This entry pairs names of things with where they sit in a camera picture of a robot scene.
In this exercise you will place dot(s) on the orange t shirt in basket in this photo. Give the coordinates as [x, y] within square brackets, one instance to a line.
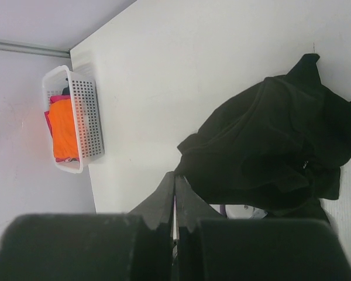
[64, 131]

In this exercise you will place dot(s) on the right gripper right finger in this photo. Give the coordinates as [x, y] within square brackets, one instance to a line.
[212, 247]

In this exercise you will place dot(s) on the black t shirt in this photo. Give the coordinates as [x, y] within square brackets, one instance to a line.
[278, 146]

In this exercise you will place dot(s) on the left aluminium corner post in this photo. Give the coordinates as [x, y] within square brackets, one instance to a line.
[18, 47]

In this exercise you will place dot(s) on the white plastic laundry basket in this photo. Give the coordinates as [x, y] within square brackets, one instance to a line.
[86, 119]

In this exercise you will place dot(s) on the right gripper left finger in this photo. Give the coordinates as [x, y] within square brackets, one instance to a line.
[131, 246]

